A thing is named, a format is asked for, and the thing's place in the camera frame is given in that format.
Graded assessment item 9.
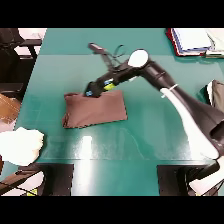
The brown T-shirt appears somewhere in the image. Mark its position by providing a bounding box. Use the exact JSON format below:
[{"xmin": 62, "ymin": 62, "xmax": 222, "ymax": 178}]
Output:
[{"xmin": 61, "ymin": 89, "xmax": 129, "ymax": 130}]

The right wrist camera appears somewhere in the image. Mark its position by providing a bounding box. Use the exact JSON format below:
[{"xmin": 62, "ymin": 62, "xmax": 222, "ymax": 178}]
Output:
[{"xmin": 87, "ymin": 42, "xmax": 116, "ymax": 73}]

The dark grey garment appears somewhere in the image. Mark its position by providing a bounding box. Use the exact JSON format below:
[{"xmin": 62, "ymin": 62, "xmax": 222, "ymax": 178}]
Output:
[{"xmin": 206, "ymin": 79, "xmax": 224, "ymax": 114}]

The brown cardboard box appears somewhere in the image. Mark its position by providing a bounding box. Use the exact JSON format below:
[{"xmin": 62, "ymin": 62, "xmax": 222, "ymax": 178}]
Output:
[{"xmin": 0, "ymin": 93, "xmax": 22, "ymax": 125}]

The black cable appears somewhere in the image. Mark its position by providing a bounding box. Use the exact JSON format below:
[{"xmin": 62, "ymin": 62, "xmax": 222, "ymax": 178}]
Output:
[{"xmin": 111, "ymin": 44, "xmax": 128, "ymax": 63}]

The red folded garment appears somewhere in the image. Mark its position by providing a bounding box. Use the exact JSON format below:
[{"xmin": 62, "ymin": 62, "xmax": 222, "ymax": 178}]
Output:
[{"xmin": 165, "ymin": 27, "xmax": 183, "ymax": 57}]

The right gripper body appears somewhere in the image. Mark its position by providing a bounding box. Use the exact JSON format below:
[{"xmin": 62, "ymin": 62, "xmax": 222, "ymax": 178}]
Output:
[{"xmin": 83, "ymin": 78, "xmax": 117, "ymax": 99}]

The white folded garment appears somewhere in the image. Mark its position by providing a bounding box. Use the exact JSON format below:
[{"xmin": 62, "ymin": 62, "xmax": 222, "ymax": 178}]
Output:
[{"xmin": 172, "ymin": 27, "xmax": 224, "ymax": 56}]

